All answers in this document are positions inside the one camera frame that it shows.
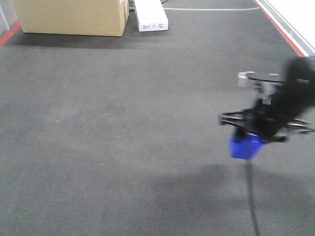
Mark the long white cardboard box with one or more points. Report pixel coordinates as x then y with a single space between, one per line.
150 15

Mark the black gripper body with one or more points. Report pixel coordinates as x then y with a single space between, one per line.
292 98

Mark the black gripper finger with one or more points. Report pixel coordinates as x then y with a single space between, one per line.
239 118
299 126

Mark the blue plastic bottle-shaped part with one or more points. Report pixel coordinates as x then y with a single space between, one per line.
245 148

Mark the conveyor side rail right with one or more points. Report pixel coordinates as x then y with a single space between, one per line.
295 20

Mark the large brown cardboard box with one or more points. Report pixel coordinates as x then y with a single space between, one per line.
77 17

